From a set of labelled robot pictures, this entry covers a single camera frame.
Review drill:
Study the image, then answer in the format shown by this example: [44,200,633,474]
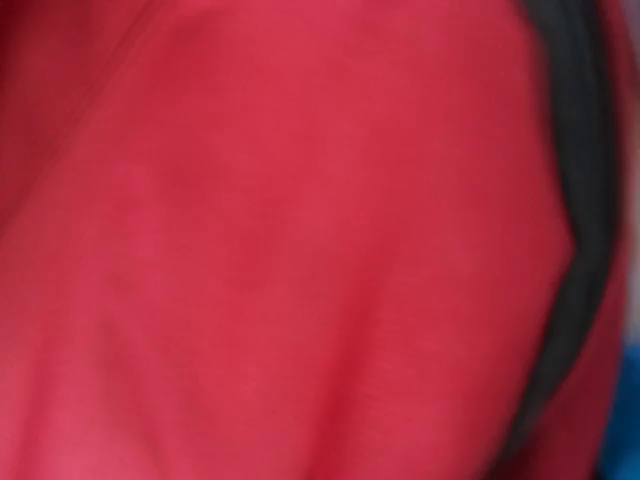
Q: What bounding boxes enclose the red backpack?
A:
[1,1,634,479]

